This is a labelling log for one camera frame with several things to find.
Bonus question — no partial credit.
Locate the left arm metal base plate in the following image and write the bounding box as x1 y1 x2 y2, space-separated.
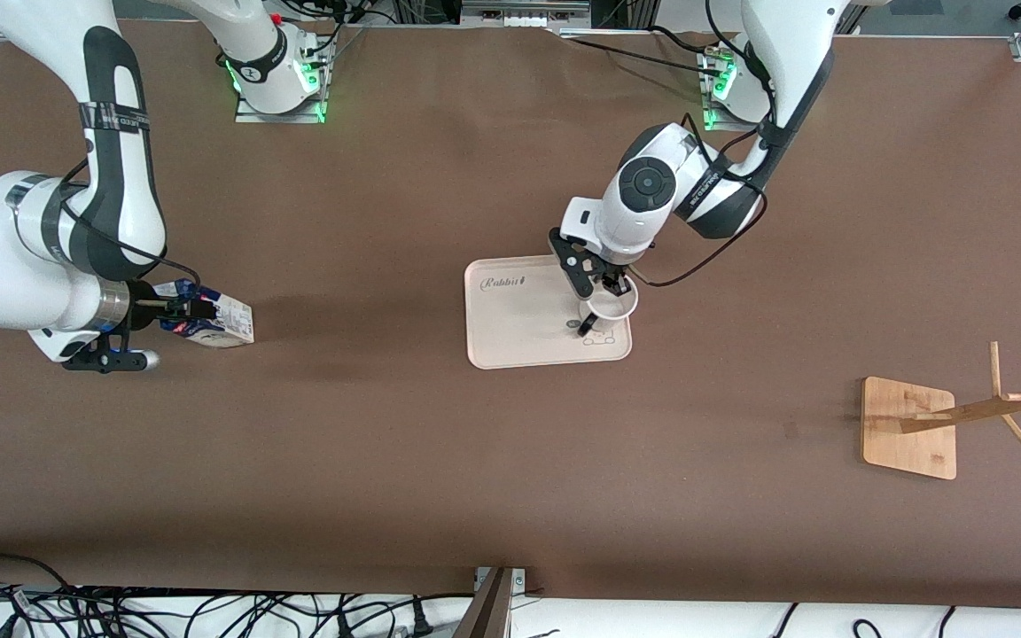
698 49 773 134

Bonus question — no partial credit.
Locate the brown slanted strut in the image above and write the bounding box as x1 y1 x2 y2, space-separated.
450 567 513 638

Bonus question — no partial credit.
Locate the black cable white label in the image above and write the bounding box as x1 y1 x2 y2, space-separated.
0 588 38 638

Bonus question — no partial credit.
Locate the white cup black handle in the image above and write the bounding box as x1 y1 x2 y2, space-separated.
566 282 639 339

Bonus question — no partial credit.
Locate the long black table cable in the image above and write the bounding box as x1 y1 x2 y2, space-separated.
561 34 724 77

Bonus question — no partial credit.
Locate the wooden cup rack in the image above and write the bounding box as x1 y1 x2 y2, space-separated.
859 341 1021 481

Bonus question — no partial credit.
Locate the curved black table cable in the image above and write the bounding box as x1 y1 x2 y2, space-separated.
648 25 717 56

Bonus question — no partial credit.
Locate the beige plastic tray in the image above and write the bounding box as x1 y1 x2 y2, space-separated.
464 255 634 370

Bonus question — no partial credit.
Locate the small metal bracket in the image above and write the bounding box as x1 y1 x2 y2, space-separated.
473 567 529 596

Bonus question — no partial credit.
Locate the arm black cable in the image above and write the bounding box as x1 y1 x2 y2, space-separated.
58 155 203 293
635 0 774 289

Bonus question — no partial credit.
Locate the grey power strip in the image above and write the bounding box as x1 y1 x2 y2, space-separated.
460 0 593 29

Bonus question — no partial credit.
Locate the blue milk carton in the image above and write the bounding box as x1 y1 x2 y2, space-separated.
154 279 256 348

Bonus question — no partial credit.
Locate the black cable with plug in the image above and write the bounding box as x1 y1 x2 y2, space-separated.
333 592 437 637

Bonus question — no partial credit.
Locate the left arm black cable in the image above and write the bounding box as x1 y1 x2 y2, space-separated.
635 0 774 289

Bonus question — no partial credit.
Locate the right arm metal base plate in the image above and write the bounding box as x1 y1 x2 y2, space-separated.
234 35 328 125

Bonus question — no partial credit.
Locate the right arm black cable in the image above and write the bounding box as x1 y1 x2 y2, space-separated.
58 155 203 293

